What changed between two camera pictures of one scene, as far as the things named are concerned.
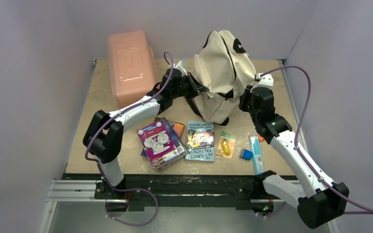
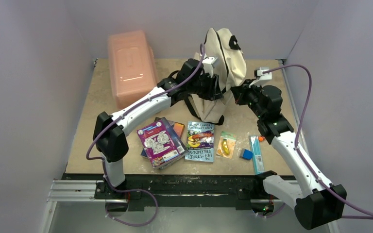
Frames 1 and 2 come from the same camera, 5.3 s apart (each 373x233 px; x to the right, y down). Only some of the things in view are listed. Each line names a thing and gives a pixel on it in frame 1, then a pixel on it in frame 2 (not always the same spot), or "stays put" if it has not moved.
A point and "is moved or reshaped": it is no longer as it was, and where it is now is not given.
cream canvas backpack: x=225 y=68 is moved or reshaped
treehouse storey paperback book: x=200 y=141 stays put
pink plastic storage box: x=133 y=66 stays put
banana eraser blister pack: x=226 y=144 stays put
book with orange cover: x=179 y=128 stays put
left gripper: x=195 y=88 → x=213 y=92
